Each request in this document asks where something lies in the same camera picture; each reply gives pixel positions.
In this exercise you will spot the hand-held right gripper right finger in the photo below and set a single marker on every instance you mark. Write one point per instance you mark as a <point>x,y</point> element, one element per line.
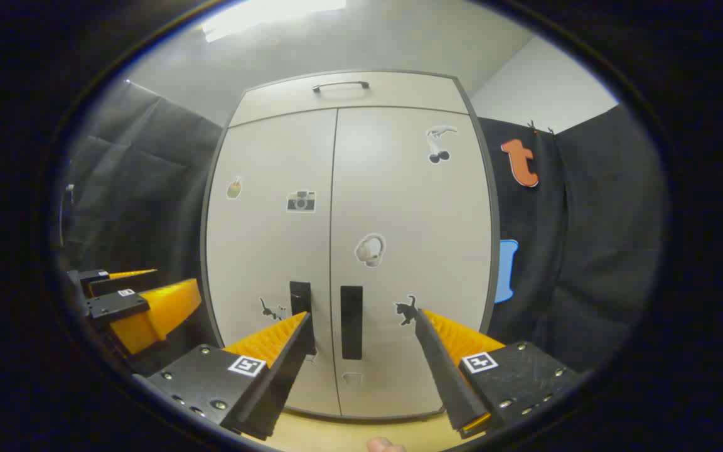
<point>446,376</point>

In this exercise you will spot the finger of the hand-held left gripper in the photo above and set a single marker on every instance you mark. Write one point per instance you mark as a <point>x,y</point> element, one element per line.
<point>117,304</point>
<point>123,284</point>

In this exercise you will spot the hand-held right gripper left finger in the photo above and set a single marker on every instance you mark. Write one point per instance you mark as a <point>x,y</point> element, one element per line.
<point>280,383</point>

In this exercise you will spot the cabinet door with headphone sticker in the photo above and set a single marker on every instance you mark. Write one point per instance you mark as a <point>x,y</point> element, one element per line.
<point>424,251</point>

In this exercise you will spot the cabinet door with camera sticker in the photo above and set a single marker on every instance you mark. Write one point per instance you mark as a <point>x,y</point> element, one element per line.
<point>261,251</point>

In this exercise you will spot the white double-door shoe cabinet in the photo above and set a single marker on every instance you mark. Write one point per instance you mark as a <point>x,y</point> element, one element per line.
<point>496,251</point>

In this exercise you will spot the white cabinet drawer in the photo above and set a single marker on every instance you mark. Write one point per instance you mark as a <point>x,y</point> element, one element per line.
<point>399,94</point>

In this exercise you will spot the black backdrop cloth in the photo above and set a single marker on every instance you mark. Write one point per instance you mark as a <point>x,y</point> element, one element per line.
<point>142,188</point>
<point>600,251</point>

